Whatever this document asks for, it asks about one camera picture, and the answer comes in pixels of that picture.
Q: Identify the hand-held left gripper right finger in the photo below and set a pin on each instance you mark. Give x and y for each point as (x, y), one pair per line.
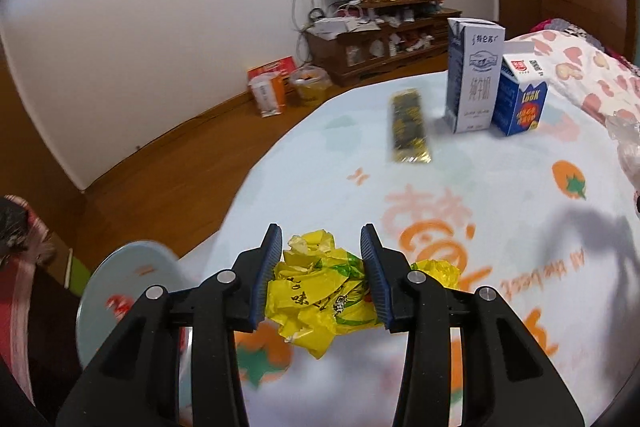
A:
(375, 277)

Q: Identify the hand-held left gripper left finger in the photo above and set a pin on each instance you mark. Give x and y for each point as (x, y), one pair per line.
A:
(267, 277)

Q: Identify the yellow plastic bag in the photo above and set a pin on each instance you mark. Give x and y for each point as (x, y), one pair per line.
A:
(310, 302)

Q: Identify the dark green snack packet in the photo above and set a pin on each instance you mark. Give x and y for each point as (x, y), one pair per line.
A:
(409, 127)

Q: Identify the white printed tablecloth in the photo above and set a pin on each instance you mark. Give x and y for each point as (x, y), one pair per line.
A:
(500, 187)

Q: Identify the orange and white bag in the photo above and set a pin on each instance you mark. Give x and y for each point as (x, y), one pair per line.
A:
(267, 97)

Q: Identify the wooden cabinet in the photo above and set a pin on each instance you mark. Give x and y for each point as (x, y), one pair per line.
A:
(360, 67)

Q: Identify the red flat box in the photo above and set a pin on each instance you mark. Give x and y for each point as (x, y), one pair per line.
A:
(272, 66)

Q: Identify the tall white milk carton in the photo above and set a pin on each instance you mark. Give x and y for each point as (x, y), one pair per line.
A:
(475, 82)

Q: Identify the small blue carton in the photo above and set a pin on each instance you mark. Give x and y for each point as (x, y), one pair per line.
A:
(520, 107)

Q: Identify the white box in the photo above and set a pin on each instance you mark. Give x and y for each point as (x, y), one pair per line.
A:
(332, 27)

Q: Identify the clear plastic bag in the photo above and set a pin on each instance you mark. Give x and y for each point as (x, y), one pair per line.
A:
(627, 147)

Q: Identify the pink heart blanket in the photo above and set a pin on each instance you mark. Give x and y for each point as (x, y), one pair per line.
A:
(575, 62)

